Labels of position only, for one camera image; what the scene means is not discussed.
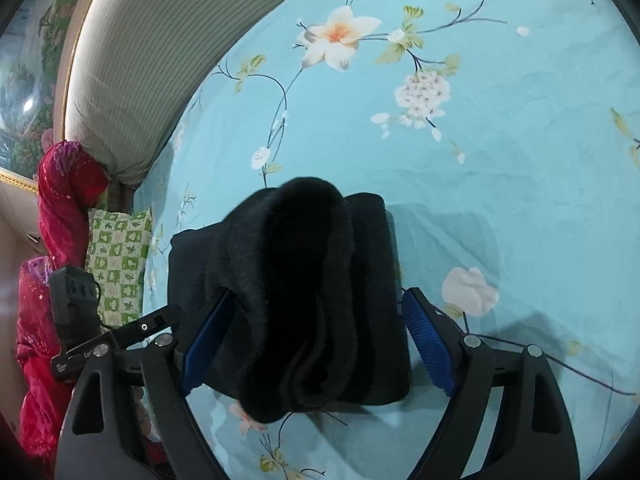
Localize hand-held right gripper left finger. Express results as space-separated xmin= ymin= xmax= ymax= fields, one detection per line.
xmin=54 ymin=287 xmax=236 ymax=480

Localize scenic wall poster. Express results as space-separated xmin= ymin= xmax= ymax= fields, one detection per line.
xmin=0 ymin=0 xmax=113 ymax=186

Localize beige headboard frame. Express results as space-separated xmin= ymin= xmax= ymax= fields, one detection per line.
xmin=54 ymin=0 xmax=118 ymax=143

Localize black pants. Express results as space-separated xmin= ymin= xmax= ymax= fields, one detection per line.
xmin=167 ymin=176 xmax=413 ymax=423

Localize red sequinned cloth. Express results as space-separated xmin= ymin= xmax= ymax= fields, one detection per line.
xmin=15 ymin=140 xmax=108 ymax=461

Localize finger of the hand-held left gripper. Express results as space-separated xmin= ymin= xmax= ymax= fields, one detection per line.
xmin=106 ymin=304 xmax=181 ymax=352

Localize green checked pillow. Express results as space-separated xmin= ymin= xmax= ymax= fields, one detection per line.
xmin=85 ymin=207 xmax=153 ymax=331

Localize grey striped headboard cushion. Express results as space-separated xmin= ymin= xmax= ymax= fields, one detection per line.
xmin=65 ymin=0 xmax=346 ymax=186

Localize blue floral bed sheet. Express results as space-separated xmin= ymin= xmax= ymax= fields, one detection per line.
xmin=132 ymin=0 xmax=640 ymax=480

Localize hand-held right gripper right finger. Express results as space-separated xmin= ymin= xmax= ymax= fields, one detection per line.
xmin=401 ymin=287 xmax=581 ymax=480

